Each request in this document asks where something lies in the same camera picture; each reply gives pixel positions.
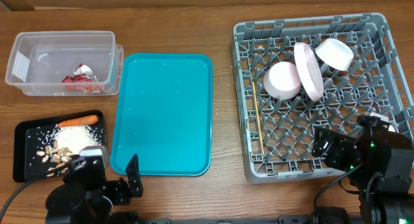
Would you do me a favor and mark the orange carrot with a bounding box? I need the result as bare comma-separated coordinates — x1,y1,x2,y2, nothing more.
58,115,99,128

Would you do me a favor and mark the wooden chopstick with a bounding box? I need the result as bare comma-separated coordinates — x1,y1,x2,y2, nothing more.
252,81,265,157

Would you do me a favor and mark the pink plate with peanuts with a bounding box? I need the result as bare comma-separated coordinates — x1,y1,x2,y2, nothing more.
294,42,323,102

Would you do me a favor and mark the pink bowl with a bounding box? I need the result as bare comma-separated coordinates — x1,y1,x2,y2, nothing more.
263,62,301,100

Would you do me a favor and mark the white bowl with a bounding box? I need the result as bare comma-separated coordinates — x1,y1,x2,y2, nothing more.
315,38,354,71

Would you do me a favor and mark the white cup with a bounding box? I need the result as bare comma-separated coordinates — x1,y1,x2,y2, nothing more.
369,112,395,132

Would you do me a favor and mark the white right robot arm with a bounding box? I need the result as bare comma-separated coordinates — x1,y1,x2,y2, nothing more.
311,124,413,223

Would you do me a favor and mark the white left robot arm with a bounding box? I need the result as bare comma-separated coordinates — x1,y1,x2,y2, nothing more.
45,155,143,224

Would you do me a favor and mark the grey plastic dishwasher rack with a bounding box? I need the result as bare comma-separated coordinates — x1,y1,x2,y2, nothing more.
231,13,413,184

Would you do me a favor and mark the teal plastic tray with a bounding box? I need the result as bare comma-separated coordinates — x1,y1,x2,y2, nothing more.
111,53,213,176

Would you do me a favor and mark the pile of rice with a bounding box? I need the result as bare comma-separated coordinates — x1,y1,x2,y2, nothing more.
26,125,106,161

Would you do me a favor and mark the peanut shells pile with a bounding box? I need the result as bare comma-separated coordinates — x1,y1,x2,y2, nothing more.
36,140,74,171

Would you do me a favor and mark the red snack wrapper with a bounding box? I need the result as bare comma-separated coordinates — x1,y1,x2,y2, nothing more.
61,73,105,93

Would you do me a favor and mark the black tray bin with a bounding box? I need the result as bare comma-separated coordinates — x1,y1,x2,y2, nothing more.
12,109,107,183

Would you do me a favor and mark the clear plastic bin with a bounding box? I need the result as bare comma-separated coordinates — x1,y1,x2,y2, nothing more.
5,30,124,96

